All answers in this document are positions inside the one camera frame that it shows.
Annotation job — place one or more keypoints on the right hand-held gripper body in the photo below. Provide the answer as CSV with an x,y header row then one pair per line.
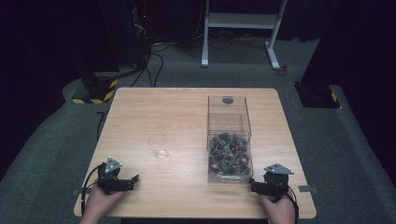
x,y
275,181

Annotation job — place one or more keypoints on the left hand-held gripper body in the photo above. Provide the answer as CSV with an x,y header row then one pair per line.
x,y
109,182

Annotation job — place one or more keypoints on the person's left hand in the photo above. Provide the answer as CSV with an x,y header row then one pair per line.
x,y
101,203

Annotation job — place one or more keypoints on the person's right hand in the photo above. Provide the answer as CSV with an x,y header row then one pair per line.
x,y
279,209

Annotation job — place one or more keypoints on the grey tape piece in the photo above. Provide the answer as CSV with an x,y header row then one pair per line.
x,y
308,189
79,191

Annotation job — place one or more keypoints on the pile of dark tea bags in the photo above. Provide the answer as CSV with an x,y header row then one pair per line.
x,y
229,154

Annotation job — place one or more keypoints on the clear glass cup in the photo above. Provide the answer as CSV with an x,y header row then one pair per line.
x,y
158,145

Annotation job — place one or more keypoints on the clear acrylic box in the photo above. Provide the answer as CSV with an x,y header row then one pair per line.
x,y
229,124

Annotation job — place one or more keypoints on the black yellow striped stand base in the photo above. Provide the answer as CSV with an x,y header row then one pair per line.
x,y
99,88

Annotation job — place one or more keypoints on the small red object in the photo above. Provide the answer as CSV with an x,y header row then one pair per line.
x,y
283,70

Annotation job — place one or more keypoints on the dark equipment rack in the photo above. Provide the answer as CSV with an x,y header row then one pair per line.
x,y
141,28

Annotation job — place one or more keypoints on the white metal stand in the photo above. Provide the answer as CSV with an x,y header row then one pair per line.
x,y
241,21

